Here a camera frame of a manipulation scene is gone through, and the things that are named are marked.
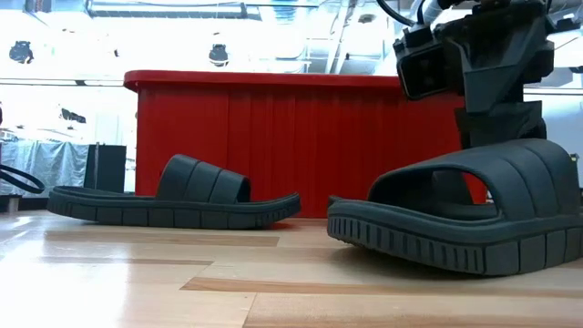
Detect silver ventilation duct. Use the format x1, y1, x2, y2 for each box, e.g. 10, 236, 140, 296
412, 0, 445, 26

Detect grey cloth cover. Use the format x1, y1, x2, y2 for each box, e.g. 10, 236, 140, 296
0, 138, 91, 198

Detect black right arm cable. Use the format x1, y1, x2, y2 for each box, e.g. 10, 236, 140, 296
375, 0, 414, 27

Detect round dark ceiling fixture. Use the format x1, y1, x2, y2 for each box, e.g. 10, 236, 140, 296
208, 43, 230, 68

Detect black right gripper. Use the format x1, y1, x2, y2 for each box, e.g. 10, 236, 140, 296
435, 0, 556, 150

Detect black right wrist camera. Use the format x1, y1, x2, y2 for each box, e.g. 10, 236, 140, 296
392, 22, 462, 101

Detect black left table frame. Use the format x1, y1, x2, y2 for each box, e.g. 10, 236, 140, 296
0, 194, 51, 213

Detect black ceiling fixture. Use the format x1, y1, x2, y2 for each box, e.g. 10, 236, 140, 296
8, 39, 36, 65

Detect black cabinet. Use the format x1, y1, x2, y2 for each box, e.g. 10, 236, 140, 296
84, 143, 128, 194

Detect red plastic bin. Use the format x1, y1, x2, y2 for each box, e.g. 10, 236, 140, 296
123, 69, 488, 220

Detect black cable loop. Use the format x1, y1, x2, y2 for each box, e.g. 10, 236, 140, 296
0, 163, 46, 196

